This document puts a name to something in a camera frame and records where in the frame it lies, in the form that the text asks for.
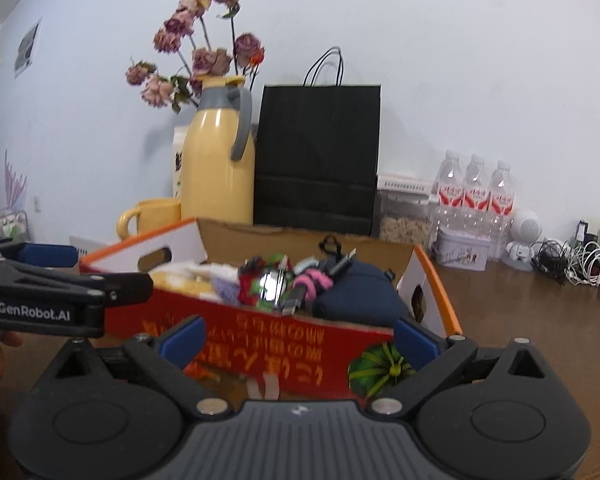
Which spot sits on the wire rack with items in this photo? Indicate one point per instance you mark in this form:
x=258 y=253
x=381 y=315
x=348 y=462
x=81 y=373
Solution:
x=14 y=225

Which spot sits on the red cardboard box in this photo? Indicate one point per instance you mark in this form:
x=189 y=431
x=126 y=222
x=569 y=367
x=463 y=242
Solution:
x=307 y=355

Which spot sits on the yellow ceramic mug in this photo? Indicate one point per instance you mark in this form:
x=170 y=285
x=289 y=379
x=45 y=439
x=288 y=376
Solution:
x=149 y=215

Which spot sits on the white tin box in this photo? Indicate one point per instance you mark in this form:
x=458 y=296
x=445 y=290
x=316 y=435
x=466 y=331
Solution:
x=461 y=250

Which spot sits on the white robot figurine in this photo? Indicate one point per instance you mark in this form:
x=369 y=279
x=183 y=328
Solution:
x=524 y=231

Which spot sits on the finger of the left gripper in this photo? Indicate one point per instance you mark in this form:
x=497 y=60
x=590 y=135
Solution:
x=45 y=255

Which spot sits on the navy blue pouch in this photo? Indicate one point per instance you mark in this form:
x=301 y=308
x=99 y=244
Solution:
x=362 y=294

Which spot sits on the water bottle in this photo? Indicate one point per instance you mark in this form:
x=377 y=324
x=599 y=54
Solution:
x=450 y=193
x=475 y=196
x=501 y=205

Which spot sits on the white plush toy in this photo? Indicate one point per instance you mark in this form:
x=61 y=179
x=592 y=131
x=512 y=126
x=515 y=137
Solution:
x=215 y=282

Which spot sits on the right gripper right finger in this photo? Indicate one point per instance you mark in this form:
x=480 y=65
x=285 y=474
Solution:
x=484 y=413

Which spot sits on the shiny green red ornament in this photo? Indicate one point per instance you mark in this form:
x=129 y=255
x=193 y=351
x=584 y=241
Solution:
x=264 y=282

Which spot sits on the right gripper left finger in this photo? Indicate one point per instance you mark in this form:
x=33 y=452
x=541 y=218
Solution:
x=114 y=413

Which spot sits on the right water bottle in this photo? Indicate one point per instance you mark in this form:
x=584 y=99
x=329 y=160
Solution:
x=501 y=205

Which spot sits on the left water bottle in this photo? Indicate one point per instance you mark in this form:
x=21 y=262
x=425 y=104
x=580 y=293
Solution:
x=450 y=193

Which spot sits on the clear seed container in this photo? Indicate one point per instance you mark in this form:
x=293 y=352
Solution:
x=403 y=209

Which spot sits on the black paper bag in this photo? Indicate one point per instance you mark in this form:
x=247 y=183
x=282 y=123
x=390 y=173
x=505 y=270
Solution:
x=317 y=152

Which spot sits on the dried pink rose bouquet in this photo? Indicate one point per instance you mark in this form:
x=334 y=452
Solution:
x=185 y=34

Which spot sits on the yellow thermos jug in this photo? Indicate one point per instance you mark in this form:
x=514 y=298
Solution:
x=218 y=159

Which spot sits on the middle water bottle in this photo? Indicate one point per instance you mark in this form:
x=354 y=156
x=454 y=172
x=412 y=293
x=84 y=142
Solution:
x=475 y=196

